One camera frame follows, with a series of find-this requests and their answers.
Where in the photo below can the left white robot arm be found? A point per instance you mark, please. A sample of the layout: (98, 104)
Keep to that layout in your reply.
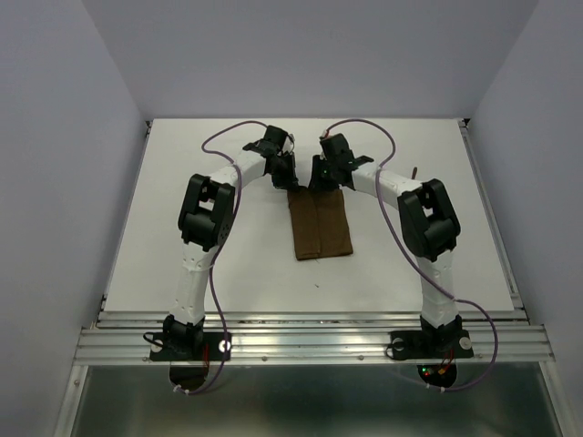
(207, 215)

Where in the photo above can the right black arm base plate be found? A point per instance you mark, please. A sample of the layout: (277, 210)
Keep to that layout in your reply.
(408, 345)

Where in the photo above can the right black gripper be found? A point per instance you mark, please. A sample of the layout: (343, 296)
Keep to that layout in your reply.
(315, 182)

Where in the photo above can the brown cloth napkin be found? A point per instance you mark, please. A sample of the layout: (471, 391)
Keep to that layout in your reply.
(319, 224)

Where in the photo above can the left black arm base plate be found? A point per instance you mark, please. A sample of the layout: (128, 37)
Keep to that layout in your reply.
(212, 346)

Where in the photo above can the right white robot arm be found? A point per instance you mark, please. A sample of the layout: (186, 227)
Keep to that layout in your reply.
(428, 223)

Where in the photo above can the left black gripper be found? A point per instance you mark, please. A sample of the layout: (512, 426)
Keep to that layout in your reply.
(291, 181)

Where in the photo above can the aluminium front rail frame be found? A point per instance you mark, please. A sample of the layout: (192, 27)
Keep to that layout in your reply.
(276, 338)

